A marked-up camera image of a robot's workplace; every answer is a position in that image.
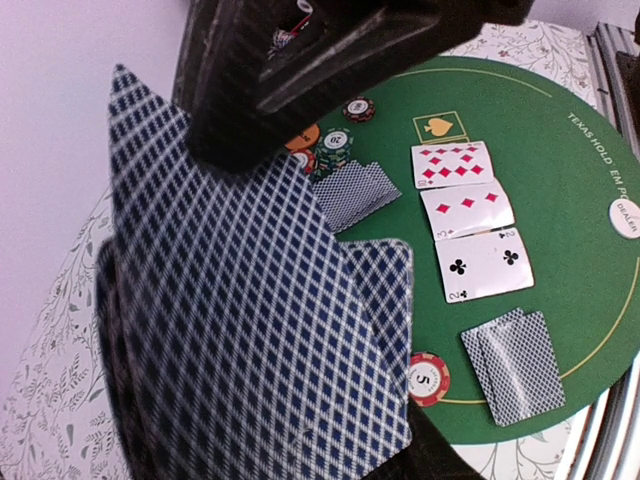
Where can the dark maroon chip stack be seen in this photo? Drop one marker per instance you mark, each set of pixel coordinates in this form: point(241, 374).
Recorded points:
point(359, 110)

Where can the ten of diamonds card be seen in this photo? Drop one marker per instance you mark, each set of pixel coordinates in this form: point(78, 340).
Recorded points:
point(452, 164)

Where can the round green poker mat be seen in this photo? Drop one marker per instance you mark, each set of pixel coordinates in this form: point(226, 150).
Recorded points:
point(562, 165)

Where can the white dealer button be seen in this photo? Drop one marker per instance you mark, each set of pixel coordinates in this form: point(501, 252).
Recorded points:
point(624, 216)

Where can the face-down card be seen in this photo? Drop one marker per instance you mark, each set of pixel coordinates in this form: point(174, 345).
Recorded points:
point(471, 340)
point(522, 368)
point(339, 196)
point(379, 190)

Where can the floral white table cloth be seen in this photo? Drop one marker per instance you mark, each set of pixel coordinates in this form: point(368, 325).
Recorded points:
point(56, 421)

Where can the green white chip stack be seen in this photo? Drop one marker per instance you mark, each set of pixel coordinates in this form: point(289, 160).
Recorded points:
point(332, 152)

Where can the two of clubs card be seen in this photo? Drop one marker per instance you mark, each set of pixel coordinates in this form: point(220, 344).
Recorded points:
point(484, 265)

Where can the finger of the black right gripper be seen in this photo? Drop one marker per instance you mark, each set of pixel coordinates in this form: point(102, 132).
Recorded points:
point(246, 102)

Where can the blue playing card deck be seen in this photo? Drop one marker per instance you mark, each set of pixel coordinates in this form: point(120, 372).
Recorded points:
point(383, 274)

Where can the orange blind button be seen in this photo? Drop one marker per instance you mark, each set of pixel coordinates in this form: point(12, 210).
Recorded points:
point(305, 139)

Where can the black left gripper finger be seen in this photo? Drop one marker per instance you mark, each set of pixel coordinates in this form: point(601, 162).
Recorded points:
point(429, 455)

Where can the card drawn from deck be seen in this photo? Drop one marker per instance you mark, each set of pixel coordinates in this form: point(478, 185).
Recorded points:
point(240, 344)

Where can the three of diamonds card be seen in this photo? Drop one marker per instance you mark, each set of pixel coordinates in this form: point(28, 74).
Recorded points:
point(460, 211)

